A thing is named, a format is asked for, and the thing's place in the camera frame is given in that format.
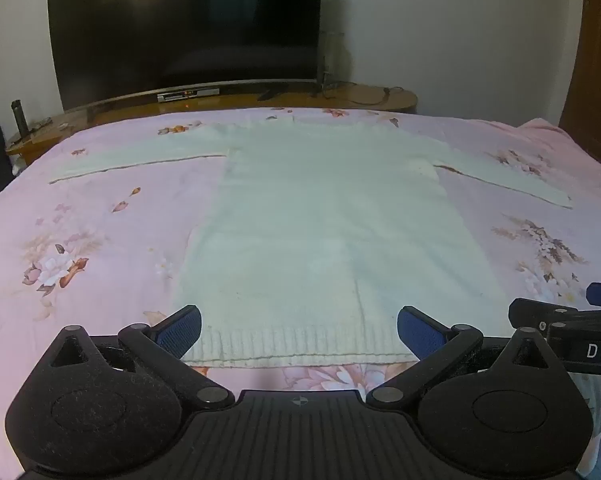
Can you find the clear glass vase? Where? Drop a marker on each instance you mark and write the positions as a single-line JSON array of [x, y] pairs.
[[331, 57]]

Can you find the black upright remote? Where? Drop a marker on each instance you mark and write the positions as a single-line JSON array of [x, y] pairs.
[[19, 117]]

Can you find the silver set-top box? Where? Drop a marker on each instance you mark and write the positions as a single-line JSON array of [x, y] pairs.
[[188, 94]]

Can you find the pink floral bedsheet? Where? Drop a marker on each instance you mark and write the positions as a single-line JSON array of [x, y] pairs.
[[80, 240]]

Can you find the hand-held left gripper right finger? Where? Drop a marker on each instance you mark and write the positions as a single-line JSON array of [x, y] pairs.
[[418, 332]]

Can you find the brown wooden door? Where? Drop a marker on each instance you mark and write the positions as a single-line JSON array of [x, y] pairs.
[[595, 85]]

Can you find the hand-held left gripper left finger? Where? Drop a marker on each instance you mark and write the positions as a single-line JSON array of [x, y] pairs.
[[180, 332]]

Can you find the white knit sweater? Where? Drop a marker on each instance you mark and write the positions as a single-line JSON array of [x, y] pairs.
[[320, 220]]

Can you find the wooden television stand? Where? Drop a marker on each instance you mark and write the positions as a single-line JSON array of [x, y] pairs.
[[130, 107]]

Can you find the black flat television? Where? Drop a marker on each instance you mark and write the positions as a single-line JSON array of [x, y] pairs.
[[180, 25]]

